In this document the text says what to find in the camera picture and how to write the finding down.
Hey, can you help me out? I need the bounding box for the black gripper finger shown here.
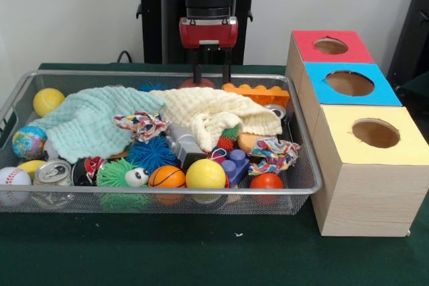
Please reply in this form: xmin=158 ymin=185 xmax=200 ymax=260
xmin=222 ymin=46 xmax=233 ymax=83
xmin=192 ymin=47 xmax=204 ymax=84

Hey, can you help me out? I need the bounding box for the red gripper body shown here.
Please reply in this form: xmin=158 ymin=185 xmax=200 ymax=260
xmin=178 ymin=15 xmax=239 ymax=50

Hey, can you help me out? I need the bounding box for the cream waffle cloth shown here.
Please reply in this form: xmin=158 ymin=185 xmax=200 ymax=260
xmin=149 ymin=87 xmax=284 ymax=151

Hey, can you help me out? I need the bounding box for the colourful knotted rope toy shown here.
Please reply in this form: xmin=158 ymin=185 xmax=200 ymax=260
xmin=247 ymin=137 xmax=301 ymax=175

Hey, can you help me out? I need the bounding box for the mint green waffle cloth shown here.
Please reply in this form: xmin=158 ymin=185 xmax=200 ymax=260
xmin=28 ymin=85 xmax=168 ymax=163

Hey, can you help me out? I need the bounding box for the wooden box with three holes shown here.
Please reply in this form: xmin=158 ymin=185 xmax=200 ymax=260
xmin=285 ymin=29 xmax=429 ymax=237

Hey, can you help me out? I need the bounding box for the smooth yellow ball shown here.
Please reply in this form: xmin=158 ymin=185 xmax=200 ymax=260
xmin=185 ymin=158 xmax=227 ymax=203

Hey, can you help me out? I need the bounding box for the small orange basketball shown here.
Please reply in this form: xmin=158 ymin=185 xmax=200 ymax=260
xmin=147 ymin=165 xmax=187 ymax=206

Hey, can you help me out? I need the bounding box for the red-orange ball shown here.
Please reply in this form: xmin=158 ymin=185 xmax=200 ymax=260
xmin=249 ymin=172 xmax=285 ymax=205

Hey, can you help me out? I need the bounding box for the green spiky toy with eyes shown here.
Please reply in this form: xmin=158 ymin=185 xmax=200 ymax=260
xmin=96 ymin=157 xmax=150 ymax=212

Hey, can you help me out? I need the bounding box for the yellow ball with seam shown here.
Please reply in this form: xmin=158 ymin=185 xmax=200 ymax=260
xmin=32 ymin=88 xmax=66 ymax=118

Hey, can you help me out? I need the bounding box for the silver drink can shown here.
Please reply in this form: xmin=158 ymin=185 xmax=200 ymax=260
xmin=33 ymin=158 xmax=74 ymax=187

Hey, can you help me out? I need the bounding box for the globe print ball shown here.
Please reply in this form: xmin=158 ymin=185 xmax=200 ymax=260
xmin=11 ymin=125 xmax=50 ymax=161

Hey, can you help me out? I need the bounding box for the white baseball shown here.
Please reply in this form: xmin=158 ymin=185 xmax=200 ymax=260
xmin=0 ymin=166 xmax=33 ymax=207

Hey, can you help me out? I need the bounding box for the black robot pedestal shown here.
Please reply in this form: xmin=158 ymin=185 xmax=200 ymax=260
xmin=129 ymin=0 xmax=271 ymax=65

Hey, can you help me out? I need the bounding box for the black cable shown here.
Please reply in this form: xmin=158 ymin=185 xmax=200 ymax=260
xmin=115 ymin=50 xmax=141 ymax=64

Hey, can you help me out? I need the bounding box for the silver wire mesh bin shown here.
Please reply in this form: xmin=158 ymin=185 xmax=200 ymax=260
xmin=0 ymin=70 xmax=323 ymax=216

